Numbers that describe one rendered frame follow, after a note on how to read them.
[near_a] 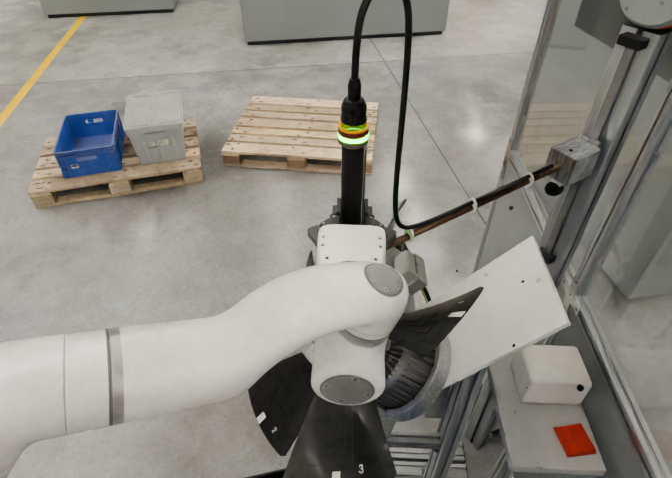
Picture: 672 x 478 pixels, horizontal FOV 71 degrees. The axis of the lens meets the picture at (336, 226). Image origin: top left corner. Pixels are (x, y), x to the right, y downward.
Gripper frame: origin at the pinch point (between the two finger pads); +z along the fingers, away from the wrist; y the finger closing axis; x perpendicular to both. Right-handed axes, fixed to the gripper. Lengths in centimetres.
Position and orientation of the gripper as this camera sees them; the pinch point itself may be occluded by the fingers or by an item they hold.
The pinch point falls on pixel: (352, 212)
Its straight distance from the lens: 76.1
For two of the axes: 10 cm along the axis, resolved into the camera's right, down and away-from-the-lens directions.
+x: 0.0, -7.6, -6.5
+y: 10.0, 0.3, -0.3
